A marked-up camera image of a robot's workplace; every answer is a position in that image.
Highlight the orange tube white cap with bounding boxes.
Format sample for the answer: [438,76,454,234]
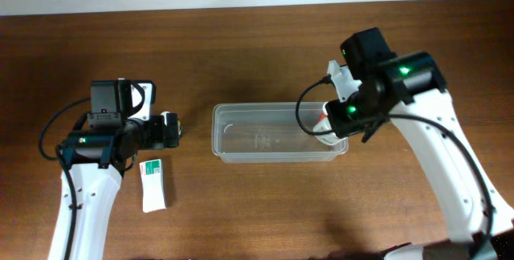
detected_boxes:
[316,112,331,130]

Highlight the white plastic bottle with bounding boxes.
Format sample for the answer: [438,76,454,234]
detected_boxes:
[313,125,344,146]

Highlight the dark brown bottle white cap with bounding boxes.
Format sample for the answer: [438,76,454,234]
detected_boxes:
[161,112,183,139]

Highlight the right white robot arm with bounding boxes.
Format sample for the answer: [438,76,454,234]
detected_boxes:
[327,28,513,259]

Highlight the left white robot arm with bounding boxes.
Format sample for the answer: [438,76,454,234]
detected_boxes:
[48,79,182,259]

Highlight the clear plastic container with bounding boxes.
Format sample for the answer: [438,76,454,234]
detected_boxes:
[211,102,349,164]

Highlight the white green medicine box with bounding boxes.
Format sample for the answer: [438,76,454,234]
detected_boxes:
[139,159,166,213]

